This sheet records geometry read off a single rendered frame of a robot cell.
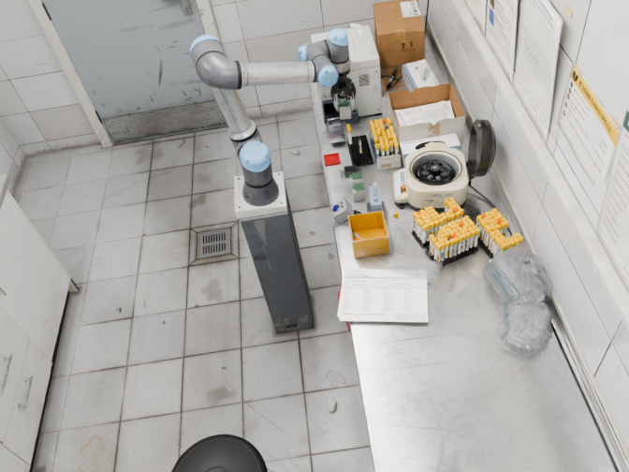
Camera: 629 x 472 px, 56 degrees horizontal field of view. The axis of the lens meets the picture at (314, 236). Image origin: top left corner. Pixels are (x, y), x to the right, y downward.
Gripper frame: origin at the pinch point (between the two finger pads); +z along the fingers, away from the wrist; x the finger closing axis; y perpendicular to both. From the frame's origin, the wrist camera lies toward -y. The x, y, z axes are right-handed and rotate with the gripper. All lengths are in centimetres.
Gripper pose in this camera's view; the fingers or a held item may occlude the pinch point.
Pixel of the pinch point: (344, 107)
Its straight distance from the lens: 251.7
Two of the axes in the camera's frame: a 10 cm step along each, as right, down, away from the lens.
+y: 0.3, 7.5, -6.6
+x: 9.9, -1.0, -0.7
